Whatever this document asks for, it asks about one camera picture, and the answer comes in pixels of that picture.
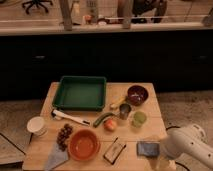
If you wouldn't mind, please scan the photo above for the blue sponge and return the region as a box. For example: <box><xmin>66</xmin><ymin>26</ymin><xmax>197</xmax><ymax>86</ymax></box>
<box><xmin>136</xmin><ymin>141</ymin><xmax>160</xmax><ymax>157</ymax></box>

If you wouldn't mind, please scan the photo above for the orange bowl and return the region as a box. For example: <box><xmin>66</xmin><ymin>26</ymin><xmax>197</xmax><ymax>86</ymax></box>
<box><xmin>68</xmin><ymin>129</ymin><xmax>101</xmax><ymax>161</ymax></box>

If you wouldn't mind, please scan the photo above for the wooden table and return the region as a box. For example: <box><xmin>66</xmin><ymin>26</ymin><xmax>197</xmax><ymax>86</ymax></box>
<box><xmin>22</xmin><ymin>82</ymin><xmax>167</xmax><ymax>171</ymax></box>

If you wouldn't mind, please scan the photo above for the red apple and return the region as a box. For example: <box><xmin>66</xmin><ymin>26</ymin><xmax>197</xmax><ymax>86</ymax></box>
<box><xmin>104</xmin><ymin>118</ymin><xmax>117</xmax><ymax>132</ymax></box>

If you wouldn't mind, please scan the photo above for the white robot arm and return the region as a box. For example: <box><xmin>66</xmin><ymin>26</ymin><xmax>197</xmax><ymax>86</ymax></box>
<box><xmin>144</xmin><ymin>124</ymin><xmax>213</xmax><ymax>170</ymax></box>

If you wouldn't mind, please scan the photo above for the yellow banana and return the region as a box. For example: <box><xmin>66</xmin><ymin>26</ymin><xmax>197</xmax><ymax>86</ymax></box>
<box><xmin>110</xmin><ymin>96</ymin><xmax>126</xmax><ymax>110</ymax></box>

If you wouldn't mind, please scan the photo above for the dark maroon bowl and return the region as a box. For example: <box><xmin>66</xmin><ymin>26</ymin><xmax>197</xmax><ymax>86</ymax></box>
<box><xmin>127</xmin><ymin>85</ymin><xmax>149</xmax><ymax>106</ymax></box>

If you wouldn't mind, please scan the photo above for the bunch of dark grapes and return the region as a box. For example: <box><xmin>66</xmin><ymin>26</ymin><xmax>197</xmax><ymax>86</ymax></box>
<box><xmin>56</xmin><ymin>124</ymin><xmax>73</xmax><ymax>151</ymax></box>

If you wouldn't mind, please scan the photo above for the black cable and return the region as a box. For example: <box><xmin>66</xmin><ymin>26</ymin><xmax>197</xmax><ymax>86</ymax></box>
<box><xmin>174</xmin><ymin>161</ymin><xmax>191</xmax><ymax>171</ymax></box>

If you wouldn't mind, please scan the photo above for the metal cup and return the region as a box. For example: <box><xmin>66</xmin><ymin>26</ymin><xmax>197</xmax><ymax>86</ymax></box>
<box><xmin>119</xmin><ymin>104</ymin><xmax>131</xmax><ymax>120</ymax></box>

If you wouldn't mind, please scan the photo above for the grey cloth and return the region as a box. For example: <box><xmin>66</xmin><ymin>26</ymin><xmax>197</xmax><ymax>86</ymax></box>
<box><xmin>44</xmin><ymin>143</ymin><xmax>69</xmax><ymax>171</ymax></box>

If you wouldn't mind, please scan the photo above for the black rectangular box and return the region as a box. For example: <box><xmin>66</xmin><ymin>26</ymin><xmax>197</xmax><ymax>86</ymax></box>
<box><xmin>103</xmin><ymin>138</ymin><xmax>126</xmax><ymax>165</ymax></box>

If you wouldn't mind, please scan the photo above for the green cup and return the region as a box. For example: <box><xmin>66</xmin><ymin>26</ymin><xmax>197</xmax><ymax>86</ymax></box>
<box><xmin>131</xmin><ymin>111</ymin><xmax>147</xmax><ymax>128</ymax></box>

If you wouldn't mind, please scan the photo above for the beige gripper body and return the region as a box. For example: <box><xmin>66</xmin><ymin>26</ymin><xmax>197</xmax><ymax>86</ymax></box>
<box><xmin>145</xmin><ymin>135</ymin><xmax>176</xmax><ymax>171</ymax></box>

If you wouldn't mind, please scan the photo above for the green cucumber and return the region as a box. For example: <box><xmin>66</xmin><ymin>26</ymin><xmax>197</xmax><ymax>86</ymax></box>
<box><xmin>93</xmin><ymin>112</ymin><xmax>114</xmax><ymax>128</ymax></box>

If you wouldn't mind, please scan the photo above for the green plastic tray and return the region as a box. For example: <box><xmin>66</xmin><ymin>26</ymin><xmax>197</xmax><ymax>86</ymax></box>
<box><xmin>52</xmin><ymin>76</ymin><xmax>106</xmax><ymax>111</ymax></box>

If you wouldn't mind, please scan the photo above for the black office chair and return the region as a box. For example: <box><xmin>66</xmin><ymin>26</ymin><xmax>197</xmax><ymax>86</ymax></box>
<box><xmin>22</xmin><ymin>0</ymin><xmax>53</xmax><ymax>15</ymax></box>

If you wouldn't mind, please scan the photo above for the white paper cup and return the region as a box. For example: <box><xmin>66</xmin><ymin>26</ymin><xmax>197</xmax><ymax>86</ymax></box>
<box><xmin>27</xmin><ymin>116</ymin><xmax>47</xmax><ymax>136</ymax></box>

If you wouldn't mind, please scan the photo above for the white handled kitchen tool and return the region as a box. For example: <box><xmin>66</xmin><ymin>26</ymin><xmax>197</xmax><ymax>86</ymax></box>
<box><xmin>51</xmin><ymin>109</ymin><xmax>90</xmax><ymax>126</ymax></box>

